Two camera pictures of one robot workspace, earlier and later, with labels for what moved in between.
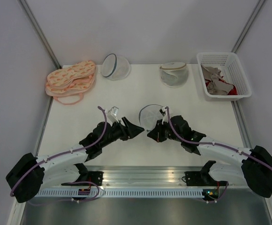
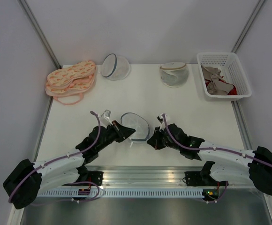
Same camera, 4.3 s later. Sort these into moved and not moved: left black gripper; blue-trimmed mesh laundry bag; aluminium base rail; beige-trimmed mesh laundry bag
Moved: blue-trimmed mesh laundry bag
Not moved: beige-trimmed mesh laundry bag; left black gripper; aluminium base rail
